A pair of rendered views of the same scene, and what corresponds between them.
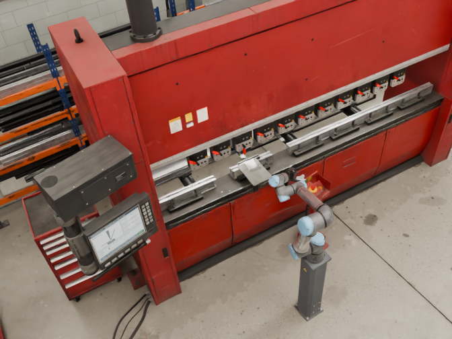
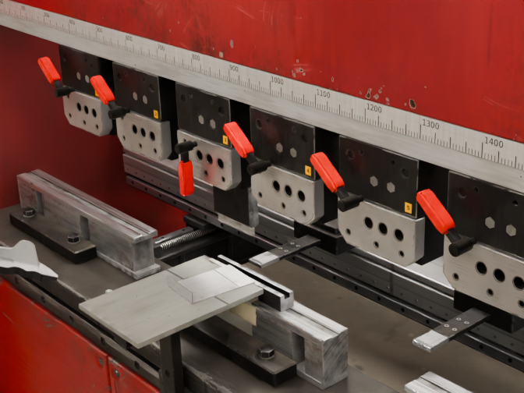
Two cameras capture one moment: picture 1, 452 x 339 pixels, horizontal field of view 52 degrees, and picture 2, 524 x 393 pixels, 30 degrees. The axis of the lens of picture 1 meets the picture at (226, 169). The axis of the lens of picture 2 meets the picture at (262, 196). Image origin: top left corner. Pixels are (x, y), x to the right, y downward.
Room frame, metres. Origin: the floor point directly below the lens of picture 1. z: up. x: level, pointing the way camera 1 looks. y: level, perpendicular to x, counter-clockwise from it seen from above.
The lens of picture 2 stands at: (2.47, -1.71, 1.80)
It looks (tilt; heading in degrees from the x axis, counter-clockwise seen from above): 23 degrees down; 75
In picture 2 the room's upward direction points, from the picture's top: 2 degrees counter-clockwise
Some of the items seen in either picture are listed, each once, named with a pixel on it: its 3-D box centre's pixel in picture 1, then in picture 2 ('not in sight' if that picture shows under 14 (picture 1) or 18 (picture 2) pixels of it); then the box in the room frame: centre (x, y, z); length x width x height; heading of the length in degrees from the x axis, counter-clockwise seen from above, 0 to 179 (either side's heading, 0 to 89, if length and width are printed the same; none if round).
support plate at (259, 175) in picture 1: (254, 171); (171, 299); (2.70, -0.23, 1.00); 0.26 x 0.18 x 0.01; 25
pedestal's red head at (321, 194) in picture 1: (315, 188); not in sight; (2.68, -0.74, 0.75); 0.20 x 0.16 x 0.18; 126
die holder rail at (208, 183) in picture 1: (187, 192); (83, 220); (2.61, 0.33, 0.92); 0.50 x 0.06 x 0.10; 115
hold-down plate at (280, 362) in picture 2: (253, 172); (230, 341); (2.80, -0.23, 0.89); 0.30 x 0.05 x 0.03; 115
